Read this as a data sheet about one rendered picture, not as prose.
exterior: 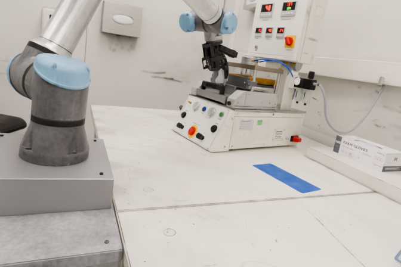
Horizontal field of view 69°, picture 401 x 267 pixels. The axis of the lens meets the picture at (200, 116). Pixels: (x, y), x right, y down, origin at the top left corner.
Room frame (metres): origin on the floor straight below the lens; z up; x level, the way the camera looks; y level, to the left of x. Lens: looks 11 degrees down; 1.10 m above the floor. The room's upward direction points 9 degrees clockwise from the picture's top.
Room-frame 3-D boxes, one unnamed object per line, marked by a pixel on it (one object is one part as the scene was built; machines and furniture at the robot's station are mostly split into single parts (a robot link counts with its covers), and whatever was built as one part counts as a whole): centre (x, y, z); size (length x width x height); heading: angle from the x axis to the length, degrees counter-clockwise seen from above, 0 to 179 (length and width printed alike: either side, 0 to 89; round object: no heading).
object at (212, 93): (1.36, -0.15, 0.97); 0.30 x 0.22 x 0.08; 126
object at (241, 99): (1.23, -0.21, 0.97); 0.26 x 0.05 x 0.07; 126
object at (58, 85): (0.67, 0.33, 0.99); 0.13 x 0.12 x 0.14; 51
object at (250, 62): (1.39, -0.23, 1.08); 0.31 x 0.24 x 0.13; 36
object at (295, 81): (1.28, -0.42, 1.05); 0.15 x 0.05 x 0.15; 36
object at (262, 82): (1.38, -0.19, 1.07); 0.22 x 0.17 x 0.10; 36
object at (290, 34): (1.49, -0.33, 1.25); 0.33 x 0.16 x 0.64; 36
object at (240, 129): (1.37, -0.19, 0.84); 0.53 x 0.37 x 0.17; 126
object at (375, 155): (1.16, -0.70, 0.83); 0.23 x 0.12 x 0.07; 24
